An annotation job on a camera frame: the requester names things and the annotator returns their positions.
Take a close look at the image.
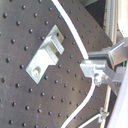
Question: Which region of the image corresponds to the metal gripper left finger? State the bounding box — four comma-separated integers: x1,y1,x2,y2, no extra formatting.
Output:
80,60,119,94

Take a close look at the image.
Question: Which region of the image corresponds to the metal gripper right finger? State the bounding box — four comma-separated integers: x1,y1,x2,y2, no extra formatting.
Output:
89,37,128,66

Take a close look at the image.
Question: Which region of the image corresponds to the white cable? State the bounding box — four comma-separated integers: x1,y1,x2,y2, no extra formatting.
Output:
51,0,101,128

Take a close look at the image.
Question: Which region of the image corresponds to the small metal clamp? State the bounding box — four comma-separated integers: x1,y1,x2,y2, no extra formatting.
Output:
98,107,109,123

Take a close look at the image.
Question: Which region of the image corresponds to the black perforated breadboard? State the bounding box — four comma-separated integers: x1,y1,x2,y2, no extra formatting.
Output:
0,0,115,128

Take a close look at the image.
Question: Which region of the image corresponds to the aluminium frame post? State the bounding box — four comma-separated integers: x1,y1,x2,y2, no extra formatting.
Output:
100,0,118,128

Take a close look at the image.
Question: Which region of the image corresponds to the metal cable clip bracket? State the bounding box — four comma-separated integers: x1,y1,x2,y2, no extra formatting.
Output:
26,25,64,84

